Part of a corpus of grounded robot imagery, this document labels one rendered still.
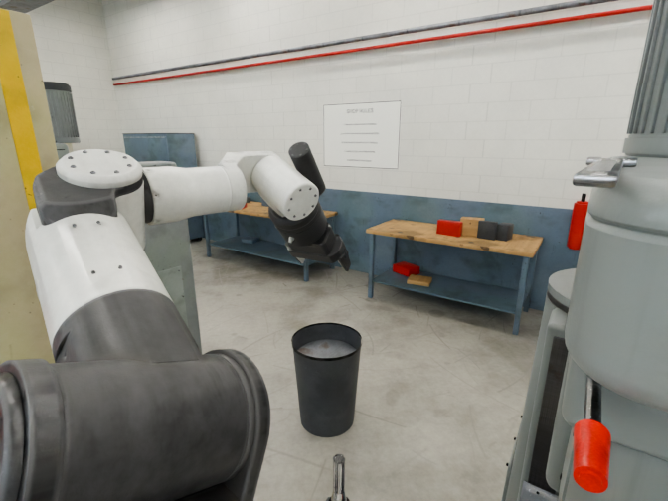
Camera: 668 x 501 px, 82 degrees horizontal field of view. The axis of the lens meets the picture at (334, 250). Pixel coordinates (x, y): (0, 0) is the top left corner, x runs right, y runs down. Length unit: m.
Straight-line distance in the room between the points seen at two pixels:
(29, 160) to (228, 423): 1.47
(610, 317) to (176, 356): 0.30
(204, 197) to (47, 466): 0.38
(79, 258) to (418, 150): 4.85
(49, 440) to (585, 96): 4.71
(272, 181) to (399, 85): 4.71
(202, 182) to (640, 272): 0.46
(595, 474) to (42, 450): 0.31
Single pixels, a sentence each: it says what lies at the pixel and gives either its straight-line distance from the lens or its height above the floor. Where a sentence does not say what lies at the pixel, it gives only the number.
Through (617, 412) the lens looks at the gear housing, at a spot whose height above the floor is 1.67.
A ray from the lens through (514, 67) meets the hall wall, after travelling 4.86.
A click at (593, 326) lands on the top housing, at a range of 0.35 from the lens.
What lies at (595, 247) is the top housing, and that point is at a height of 1.84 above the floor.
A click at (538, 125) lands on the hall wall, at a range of 4.76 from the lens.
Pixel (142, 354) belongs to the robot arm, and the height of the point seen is 1.78.
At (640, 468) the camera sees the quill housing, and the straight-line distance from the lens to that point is 0.54.
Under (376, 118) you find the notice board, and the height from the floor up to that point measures 2.17.
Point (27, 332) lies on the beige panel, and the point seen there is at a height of 1.25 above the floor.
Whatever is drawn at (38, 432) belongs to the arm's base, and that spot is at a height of 1.79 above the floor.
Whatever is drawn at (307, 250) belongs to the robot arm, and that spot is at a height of 1.71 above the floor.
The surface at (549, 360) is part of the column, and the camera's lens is 1.01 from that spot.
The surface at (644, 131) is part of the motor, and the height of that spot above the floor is 1.92.
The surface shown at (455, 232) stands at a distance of 4.41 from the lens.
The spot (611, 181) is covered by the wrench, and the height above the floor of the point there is 1.89.
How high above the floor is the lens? 1.92
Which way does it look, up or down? 16 degrees down
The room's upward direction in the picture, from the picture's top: straight up
